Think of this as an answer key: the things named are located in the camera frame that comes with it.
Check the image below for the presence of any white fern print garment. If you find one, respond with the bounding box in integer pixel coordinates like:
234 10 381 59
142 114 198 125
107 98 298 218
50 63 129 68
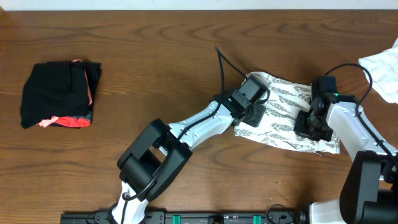
234 72 340 154

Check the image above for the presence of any folded black and coral garment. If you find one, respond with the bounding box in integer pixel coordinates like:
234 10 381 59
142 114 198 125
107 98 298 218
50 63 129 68
20 59 101 129

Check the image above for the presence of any plain white cloth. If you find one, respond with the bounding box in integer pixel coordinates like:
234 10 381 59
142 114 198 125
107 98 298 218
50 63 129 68
358 40 397 103

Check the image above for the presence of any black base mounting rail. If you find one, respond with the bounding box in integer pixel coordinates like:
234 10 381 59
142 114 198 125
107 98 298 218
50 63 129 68
60 205 310 224

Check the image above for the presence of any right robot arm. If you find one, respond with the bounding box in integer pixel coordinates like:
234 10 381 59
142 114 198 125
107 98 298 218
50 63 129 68
294 76 397 223

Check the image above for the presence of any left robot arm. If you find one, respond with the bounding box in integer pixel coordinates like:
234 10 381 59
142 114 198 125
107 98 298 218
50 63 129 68
111 76 271 223

